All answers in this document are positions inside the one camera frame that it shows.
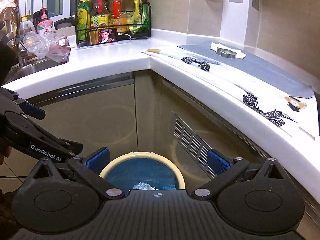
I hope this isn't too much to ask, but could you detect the clear plastic wrap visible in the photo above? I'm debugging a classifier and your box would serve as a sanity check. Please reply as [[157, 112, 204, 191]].
[[133, 181, 156, 190]]

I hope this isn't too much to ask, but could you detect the white paper napkin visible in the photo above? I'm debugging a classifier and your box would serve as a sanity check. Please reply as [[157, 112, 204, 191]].
[[210, 42, 246, 60]]

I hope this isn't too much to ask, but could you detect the cream blue-lined trash bin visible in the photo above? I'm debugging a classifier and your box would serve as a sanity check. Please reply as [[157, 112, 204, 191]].
[[100, 152, 185, 193]]

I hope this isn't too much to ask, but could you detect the stainless steel sink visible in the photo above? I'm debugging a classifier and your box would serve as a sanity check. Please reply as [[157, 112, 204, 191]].
[[4, 58, 61, 84]]

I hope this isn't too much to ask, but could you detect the steel sink faucet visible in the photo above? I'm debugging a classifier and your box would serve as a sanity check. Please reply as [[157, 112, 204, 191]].
[[1, 0, 28, 69]]

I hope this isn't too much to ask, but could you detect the grey cabinet vent grille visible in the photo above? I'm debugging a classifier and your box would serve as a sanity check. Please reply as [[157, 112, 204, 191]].
[[170, 112, 216, 179]]

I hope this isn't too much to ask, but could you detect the pink dish soap bottle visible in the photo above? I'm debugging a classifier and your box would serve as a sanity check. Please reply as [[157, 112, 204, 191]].
[[37, 8, 54, 37]]

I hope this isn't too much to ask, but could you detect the smartphone showing video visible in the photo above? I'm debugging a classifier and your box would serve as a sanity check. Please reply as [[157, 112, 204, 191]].
[[86, 28, 118, 46]]

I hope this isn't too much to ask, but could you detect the white patterned table mat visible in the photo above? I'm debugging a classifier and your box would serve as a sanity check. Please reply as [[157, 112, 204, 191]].
[[149, 50, 318, 138]]

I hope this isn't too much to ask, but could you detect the green yellow-capped bottle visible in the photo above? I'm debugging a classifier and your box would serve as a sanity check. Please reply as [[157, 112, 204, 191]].
[[78, 0, 91, 41]]

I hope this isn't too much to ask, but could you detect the red-capped sauce bottle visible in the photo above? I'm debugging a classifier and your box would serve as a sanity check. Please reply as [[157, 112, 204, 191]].
[[90, 0, 108, 28]]

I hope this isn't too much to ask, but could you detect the red-label oil bottle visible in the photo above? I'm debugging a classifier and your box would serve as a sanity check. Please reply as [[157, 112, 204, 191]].
[[109, 0, 128, 33]]

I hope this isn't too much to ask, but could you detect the grey counter mat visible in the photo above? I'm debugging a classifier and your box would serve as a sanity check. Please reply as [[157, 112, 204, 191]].
[[180, 43, 315, 99]]

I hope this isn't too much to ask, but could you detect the yellow green snack bag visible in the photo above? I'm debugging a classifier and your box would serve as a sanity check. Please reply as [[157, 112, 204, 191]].
[[127, 0, 149, 34]]

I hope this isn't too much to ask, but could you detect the white charging cable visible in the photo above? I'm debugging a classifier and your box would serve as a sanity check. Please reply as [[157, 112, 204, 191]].
[[117, 32, 133, 42]]

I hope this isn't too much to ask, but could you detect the black wire spice rack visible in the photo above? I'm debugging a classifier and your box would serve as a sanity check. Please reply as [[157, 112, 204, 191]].
[[72, 0, 151, 47]]

